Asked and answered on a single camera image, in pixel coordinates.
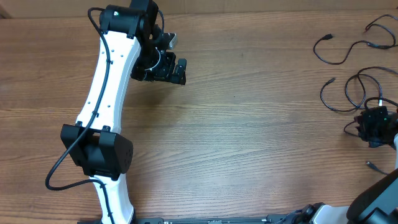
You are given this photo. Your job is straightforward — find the short black USB cable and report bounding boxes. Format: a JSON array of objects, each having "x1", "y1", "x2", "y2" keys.
[{"x1": 313, "y1": 14, "x2": 398, "y2": 66}]

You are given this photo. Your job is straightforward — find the long black USB cable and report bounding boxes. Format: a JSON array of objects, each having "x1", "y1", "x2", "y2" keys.
[{"x1": 319, "y1": 66, "x2": 398, "y2": 113}]

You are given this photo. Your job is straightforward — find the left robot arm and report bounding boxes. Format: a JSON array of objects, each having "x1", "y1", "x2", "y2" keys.
[{"x1": 60, "y1": 1, "x2": 187, "y2": 223}]

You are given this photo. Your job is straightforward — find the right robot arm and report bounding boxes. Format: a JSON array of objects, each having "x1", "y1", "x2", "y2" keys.
[{"x1": 289, "y1": 106, "x2": 397, "y2": 224}]

